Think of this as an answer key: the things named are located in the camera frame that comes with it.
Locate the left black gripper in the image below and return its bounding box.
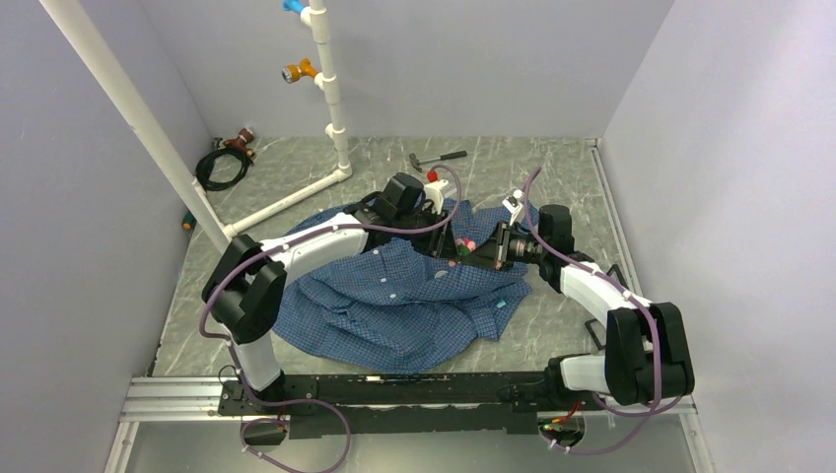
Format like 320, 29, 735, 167
394, 206, 461, 263

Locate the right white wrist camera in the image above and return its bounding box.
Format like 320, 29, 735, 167
502, 189, 525, 227

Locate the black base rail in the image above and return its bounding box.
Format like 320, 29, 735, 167
217, 372, 600, 439

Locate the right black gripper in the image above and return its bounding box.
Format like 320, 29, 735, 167
461, 221, 547, 271

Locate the white PVC pipe frame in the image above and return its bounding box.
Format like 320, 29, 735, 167
39, 0, 354, 252

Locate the green orange screwdriver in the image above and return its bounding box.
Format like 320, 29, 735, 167
181, 212, 196, 232

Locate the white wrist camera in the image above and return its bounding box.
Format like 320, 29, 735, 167
502, 189, 525, 227
423, 179, 456, 214

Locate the blue checkered shirt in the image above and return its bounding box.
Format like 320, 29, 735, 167
273, 238, 531, 373

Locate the coiled black hose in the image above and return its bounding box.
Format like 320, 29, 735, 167
194, 147, 252, 193

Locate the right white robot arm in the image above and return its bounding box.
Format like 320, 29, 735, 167
454, 205, 695, 413

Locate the pink flower brooch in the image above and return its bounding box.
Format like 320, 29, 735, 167
454, 238, 477, 257

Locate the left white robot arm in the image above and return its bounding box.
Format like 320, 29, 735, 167
198, 167, 462, 414

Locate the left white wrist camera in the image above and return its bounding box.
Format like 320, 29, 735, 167
423, 179, 456, 214

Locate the blue hose nozzle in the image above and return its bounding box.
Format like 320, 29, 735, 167
282, 0, 306, 16

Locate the orange hose nozzle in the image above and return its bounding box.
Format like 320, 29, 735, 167
281, 57, 319, 84

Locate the black handled hammer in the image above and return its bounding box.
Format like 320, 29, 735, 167
408, 151, 468, 172

